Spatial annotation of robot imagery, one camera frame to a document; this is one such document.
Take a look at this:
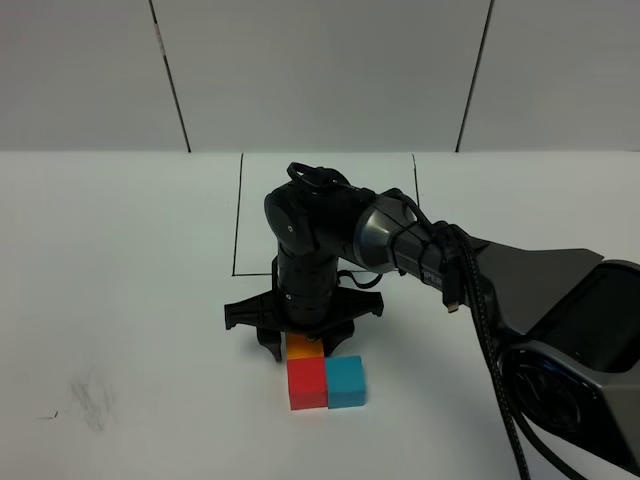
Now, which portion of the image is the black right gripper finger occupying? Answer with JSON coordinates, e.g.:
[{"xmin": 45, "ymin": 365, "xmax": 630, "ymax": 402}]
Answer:
[
  {"xmin": 322, "ymin": 321, "xmax": 355, "ymax": 357},
  {"xmin": 256, "ymin": 328, "xmax": 282, "ymax": 363}
]

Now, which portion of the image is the orange cube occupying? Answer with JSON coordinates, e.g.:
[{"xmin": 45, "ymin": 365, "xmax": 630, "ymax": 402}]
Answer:
[{"xmin": 286, "ymin": 334, "xmax": 325, "ymax": 361}]

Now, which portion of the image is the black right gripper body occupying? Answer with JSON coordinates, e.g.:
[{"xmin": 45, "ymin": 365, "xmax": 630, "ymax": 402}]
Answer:
[{"xmin": 224, "ymin": 249, "xmax": 384, "ymax": 338}]

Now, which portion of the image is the blue cube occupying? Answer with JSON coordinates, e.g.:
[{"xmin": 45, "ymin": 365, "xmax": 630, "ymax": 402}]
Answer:
[{"xmin": 325, "ymin": 356, "xmax": 367, "ymax": 409}]

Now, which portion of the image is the red cube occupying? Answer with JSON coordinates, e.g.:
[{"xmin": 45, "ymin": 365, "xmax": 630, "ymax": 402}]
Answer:
[{"xmin": 287, "ymin": 357, "xmax": 328, "ymax": 410}]

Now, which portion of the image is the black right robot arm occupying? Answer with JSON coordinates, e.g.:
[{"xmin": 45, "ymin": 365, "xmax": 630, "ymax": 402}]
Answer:
[{"xmin": 224, "ymin": 163, "xmax": 639, "ymax": 479}]

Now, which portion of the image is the black braided cable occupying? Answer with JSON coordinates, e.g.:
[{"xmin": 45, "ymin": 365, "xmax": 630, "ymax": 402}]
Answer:
[{"xmin": 384, "ymin": 187, "xmax": 601, "ymax": 480}]

